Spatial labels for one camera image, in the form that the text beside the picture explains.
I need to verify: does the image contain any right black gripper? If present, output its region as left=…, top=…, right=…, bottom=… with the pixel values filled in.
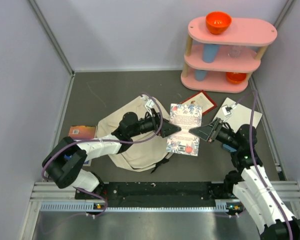
left=189, top=117, right=241, bottom=150

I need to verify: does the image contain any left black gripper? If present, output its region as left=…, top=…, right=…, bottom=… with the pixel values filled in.
left=129, top=108, right=180, bottom=138

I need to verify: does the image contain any floral pink white book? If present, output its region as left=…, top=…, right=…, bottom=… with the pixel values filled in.
left=166, top=103, right=202, bottom=157

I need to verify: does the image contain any red cover book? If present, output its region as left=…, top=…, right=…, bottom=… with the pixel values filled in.
left=181, top=90, right=217, bottom=115

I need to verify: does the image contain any cream canvas student backpack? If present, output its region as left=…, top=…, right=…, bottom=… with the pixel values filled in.
left=95, top=96, right=173, bottom=172

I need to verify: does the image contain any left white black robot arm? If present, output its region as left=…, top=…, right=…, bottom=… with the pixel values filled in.
left=42, top=108, right=181, bottom=199

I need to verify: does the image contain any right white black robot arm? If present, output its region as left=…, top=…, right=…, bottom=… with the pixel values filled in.
left=189, top=118, right=300, bottom=240

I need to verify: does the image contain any small blue notebook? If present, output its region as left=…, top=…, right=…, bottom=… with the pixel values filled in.
left=222, top=144, right=237, bottom=153

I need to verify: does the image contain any white square notebook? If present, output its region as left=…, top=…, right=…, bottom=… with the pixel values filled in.
left=213, top=97, right=252, bottom=133

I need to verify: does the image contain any blue cup on bottom shelf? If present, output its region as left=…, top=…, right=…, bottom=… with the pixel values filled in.
left=194, top=69, right=207, bottom=82

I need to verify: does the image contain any blue cup on shelf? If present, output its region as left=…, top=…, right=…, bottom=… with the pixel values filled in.
left=202, top=43, right=220, bottom=63
left=194, top=69, right=207, bottom=82

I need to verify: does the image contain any orange bowl on bottom shelf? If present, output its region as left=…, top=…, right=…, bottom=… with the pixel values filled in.
left=226, top=72, right=247, bottom=84

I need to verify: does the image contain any orange bowl on shelf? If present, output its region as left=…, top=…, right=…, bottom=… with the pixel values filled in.
left=226, top=72, right=247, bottom=84
left=205, top=11, right=232, bottom=35

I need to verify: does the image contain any pink three-tier shelf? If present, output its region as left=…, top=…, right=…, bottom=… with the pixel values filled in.
left=181, top=16, right=278, bottom=94

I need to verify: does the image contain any blue cup on middle shelf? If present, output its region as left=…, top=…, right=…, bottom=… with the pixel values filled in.
left=202, top=43, right=220, bottom=63

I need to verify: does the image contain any clear glass on middle shelf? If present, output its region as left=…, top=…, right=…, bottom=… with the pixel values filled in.
left=227, top=45, right=243, bottom=58

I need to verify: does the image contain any blue orange paperback book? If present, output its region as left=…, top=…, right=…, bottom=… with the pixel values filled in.
left=68, top=125, right=97, bottom=140

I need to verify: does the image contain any orange bowl on top shelf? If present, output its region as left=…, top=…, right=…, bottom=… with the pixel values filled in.
left=205, top=11, right=232, bottom=35

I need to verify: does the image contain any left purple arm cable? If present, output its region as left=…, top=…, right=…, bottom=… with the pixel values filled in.
left=41, top=92, right=164, bottom=218

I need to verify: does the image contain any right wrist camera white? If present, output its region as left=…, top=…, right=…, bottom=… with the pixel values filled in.
left=221, top=103, right=237, bottom=117

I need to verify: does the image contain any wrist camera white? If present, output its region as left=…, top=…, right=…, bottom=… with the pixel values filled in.
left=141, top=95, right=155, bottom=114
left=221, top=103, right=237, bottom=117

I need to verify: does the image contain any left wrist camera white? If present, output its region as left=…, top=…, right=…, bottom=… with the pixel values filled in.
left=141, top=95, right=155, bottom=114

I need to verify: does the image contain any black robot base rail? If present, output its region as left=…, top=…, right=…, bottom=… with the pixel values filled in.
left=74, top=181, right=231, bottom=208

